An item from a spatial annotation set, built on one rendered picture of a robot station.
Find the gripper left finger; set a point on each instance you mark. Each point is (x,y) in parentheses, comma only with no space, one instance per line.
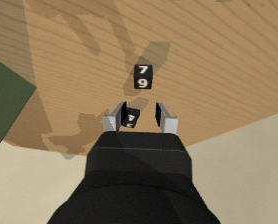
(113,121)

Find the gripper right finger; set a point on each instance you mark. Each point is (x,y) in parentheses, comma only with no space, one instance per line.
(165,121)

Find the black cube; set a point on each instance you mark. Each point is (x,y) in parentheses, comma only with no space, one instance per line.
(143,75)
(130,121)

